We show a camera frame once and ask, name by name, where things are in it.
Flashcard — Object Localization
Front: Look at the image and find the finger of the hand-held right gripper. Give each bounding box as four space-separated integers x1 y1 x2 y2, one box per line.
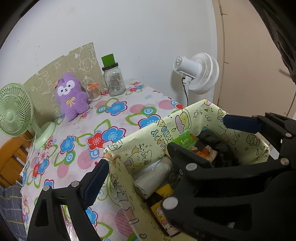
224 112 296 139
162 139 296 241

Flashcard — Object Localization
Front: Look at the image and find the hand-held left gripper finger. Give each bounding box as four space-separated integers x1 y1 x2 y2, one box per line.
27 159 109 241

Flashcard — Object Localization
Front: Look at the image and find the yellow cartoon printed box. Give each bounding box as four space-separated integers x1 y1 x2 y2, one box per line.
103 99 271 241

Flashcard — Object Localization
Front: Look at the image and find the black bag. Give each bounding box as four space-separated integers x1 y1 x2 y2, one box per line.
196 129 241 168

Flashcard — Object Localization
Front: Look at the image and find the green packet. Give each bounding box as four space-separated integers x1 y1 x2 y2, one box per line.
173 131 200 150

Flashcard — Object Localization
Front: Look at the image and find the clear plastic bag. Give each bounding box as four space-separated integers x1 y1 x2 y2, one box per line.
134 160 174 199

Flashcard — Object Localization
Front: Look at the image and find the yellow cartoon tissue packet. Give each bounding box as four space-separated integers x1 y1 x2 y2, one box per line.
150 184 184 237

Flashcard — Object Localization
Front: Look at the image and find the beige door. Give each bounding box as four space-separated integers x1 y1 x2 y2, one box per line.
211 0 296 160

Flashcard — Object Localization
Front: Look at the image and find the white standing fan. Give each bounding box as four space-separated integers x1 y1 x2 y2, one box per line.
171 52 220 106

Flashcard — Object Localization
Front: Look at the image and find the floral tablecloth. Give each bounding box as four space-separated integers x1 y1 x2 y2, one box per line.
20 80 185 241

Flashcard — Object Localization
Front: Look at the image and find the wooden chair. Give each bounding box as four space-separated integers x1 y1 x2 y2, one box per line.
0 130 35 187

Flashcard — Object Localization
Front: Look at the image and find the blue plaid blanket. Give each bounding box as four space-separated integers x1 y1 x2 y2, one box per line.
0 184 28 241

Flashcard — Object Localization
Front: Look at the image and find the small cup with orange lid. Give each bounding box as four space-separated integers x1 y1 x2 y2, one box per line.
87 83 102 102

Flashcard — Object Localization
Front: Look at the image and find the purple plush toy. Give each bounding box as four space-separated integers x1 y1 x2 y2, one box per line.
55 72 90 122

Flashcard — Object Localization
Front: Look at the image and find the dark cloth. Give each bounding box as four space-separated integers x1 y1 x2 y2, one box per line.
251 0 296 79

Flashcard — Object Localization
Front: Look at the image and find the glass jar with green lid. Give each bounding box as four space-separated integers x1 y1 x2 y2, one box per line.
101 53 126 97

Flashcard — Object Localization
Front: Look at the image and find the green desk fan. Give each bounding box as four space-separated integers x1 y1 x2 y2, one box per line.
0 83 56 150

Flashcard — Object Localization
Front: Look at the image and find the green cartoon outline panel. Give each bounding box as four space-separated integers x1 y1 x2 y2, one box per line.
23 42 104 127

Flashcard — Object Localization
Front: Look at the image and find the black fan cable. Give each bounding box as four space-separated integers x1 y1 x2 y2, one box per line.
182 78 189 106

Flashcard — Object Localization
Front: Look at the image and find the white fan cable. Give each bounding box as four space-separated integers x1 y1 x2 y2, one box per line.
20 134 36 186

